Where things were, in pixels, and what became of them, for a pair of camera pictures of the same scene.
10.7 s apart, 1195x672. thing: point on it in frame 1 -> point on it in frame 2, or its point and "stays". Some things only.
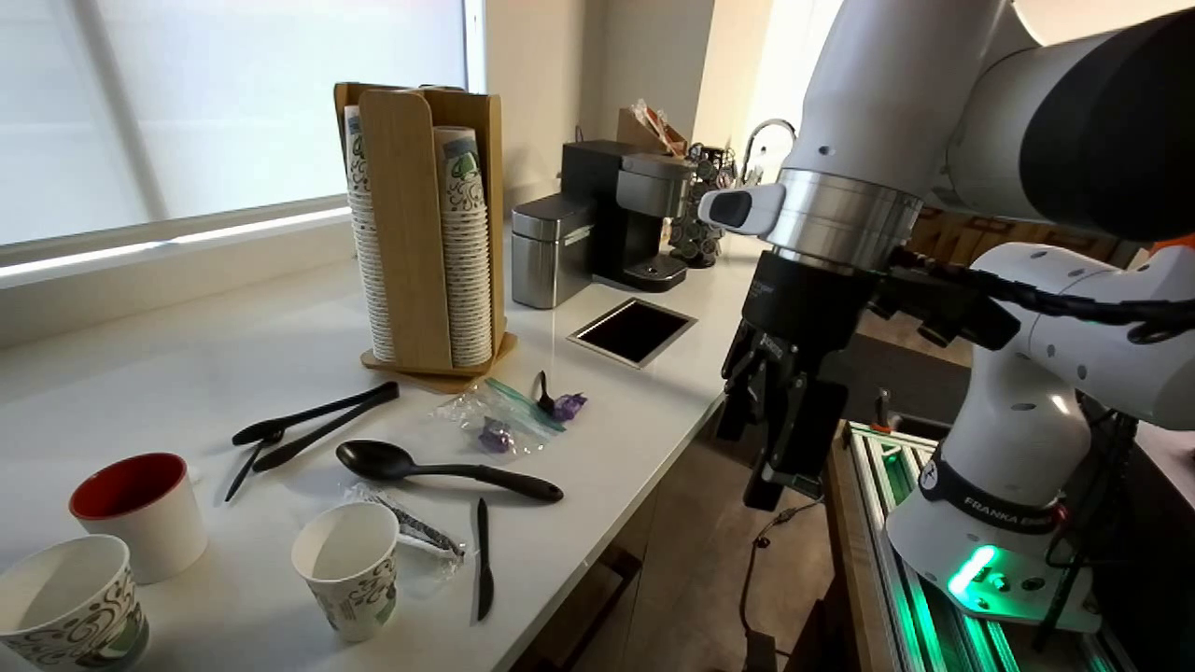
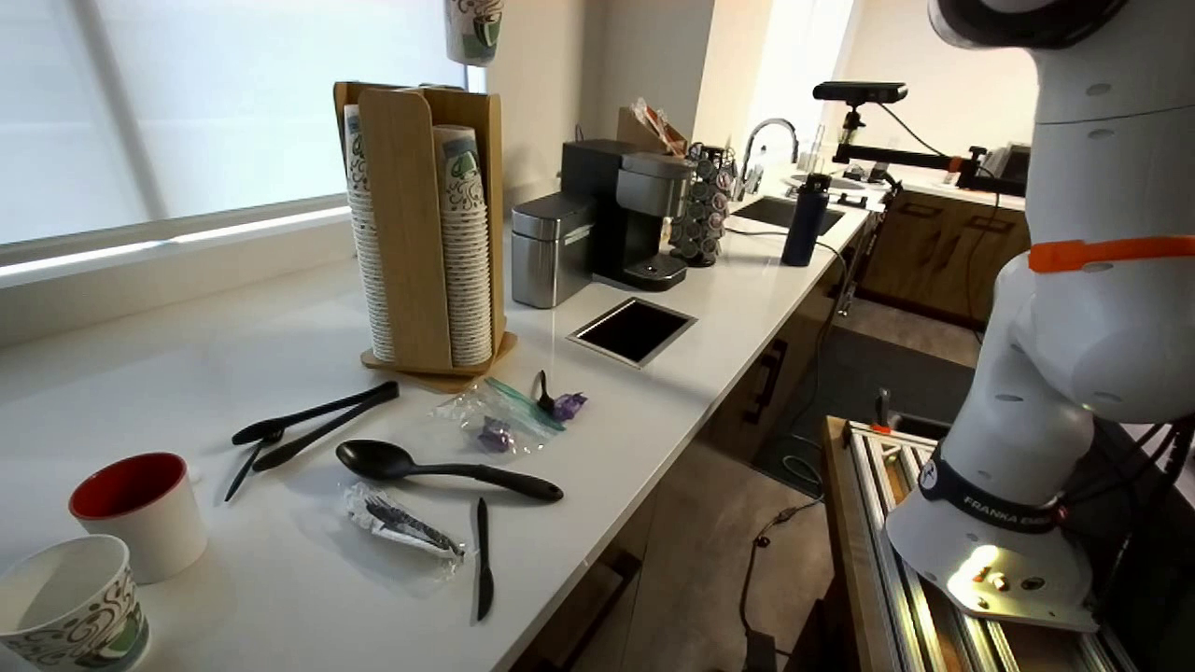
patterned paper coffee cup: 348,557 -> 471,31
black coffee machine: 628,199 stays
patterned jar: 698,240 stays
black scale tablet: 638,331 stays
